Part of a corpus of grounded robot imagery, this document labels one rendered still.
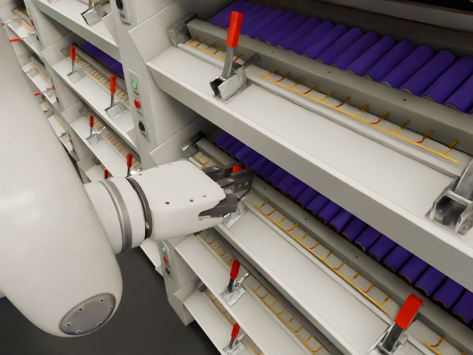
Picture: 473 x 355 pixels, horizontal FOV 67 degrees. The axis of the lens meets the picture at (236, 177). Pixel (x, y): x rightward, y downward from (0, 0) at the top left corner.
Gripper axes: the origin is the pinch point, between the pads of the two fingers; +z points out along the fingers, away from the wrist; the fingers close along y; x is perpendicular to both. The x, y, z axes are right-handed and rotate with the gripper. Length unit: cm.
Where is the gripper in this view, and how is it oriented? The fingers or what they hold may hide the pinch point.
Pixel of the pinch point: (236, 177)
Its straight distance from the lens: 50.4
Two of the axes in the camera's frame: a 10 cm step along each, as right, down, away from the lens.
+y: 6.2, 4.7, -6.3
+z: 7.8, -2.4, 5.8
